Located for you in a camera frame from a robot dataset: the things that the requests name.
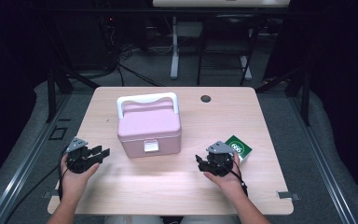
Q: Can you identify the person's right hand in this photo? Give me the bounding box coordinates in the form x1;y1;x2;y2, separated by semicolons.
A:
203;152;246;195

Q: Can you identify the grey metal floor rail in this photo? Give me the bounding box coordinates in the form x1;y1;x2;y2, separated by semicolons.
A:
287;92;358;224
0;92;73;224

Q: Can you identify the grey metal table bracket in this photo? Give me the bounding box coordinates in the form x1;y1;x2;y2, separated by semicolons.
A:
276;190;301;201
42;189;60;200

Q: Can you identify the green and white small box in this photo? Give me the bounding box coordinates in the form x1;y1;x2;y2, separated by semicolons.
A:
224;134;254;166

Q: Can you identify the pink storage box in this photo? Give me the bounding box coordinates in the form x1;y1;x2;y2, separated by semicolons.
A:
116;91;183;159

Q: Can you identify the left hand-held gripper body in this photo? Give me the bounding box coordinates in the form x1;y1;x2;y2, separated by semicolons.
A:
65;136;103;175

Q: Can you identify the black chair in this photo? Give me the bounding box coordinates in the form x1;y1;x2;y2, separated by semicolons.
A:
196;13;262;87

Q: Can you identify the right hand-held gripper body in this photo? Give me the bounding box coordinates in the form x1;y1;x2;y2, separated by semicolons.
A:
205;140;236;177

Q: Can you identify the right hand-held gripper cable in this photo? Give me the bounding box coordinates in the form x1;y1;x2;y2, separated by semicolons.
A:
227;164;249;198

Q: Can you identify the person's left hand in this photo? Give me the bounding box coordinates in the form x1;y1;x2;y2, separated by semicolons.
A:
60;153;101;200

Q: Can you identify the bundle of black floor cables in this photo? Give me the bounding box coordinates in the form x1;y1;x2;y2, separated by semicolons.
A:
103;17;166;88

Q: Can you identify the white desk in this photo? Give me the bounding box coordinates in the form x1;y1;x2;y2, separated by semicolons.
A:
152;0;292;81

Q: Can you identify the dark computer tower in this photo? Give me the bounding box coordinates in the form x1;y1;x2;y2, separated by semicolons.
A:
59;12;113;71

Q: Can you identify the black metal stand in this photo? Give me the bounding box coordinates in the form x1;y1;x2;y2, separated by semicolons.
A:
255;66;311;127
45;66;101;124

